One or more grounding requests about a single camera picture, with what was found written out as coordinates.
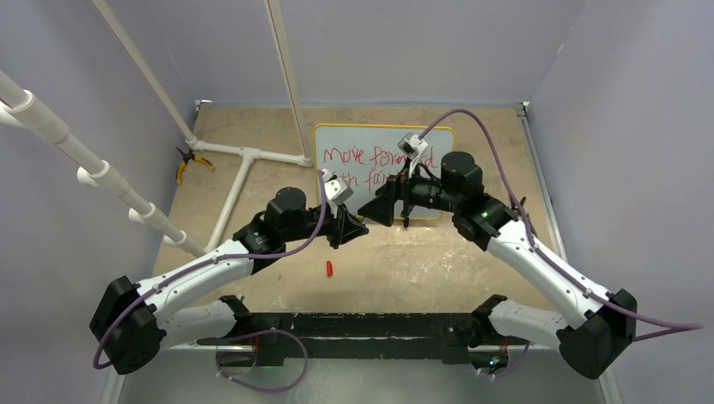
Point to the black handled pliers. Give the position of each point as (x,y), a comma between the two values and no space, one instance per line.
(533,230)

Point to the yellow framed whiteboard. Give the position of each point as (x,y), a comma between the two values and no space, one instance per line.
(364,155)

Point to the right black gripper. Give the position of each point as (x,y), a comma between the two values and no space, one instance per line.
(381,207)

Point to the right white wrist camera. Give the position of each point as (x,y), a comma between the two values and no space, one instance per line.
(413,147)

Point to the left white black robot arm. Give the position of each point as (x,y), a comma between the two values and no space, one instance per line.
(134,320)

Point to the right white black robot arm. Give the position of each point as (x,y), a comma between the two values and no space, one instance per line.
(589,327)

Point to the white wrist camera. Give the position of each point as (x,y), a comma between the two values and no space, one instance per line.
(413,147)
(337,191)

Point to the yellow handled pliers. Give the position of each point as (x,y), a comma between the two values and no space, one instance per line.
(186,158)

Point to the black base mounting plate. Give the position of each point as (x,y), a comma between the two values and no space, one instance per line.
(451,338)

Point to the aluminium extrusion rail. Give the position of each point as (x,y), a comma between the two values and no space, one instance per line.
(607,382)

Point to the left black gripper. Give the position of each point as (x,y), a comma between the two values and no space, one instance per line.
(352,227)

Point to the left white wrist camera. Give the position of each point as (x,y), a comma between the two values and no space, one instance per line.
(337,191)

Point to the white PVC pipe frame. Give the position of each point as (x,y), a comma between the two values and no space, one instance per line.
(66,54)

